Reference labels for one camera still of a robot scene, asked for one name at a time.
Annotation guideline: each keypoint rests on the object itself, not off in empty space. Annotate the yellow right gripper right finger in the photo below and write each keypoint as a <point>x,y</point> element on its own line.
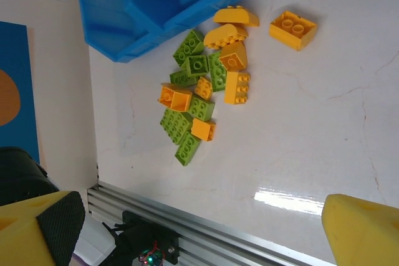
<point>364,235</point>

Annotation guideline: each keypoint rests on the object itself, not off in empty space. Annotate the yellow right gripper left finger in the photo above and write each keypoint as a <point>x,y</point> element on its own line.
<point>22,235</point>

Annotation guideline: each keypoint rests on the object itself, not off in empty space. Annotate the wide green lego brick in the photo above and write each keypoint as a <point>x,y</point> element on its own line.
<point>175,126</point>

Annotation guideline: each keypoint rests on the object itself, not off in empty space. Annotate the yellow rectangular lego brick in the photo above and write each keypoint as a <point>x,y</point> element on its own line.
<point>293,30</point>
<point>237,88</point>

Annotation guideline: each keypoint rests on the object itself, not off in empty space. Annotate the small yellow curved lego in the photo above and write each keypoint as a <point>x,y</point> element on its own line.
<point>174,97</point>
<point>233,57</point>

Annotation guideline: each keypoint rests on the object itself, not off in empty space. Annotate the long yellow half-round lego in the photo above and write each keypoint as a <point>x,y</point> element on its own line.
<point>223,35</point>
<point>237,17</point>

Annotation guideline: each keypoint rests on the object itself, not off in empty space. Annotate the small LED circuit board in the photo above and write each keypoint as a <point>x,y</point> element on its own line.
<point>149,258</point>

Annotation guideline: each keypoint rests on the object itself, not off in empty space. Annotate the small yellow square lego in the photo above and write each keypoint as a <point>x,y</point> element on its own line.
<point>204,87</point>
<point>202,129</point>

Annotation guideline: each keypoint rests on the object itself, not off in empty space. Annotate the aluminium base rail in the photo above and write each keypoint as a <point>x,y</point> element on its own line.
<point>218,235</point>

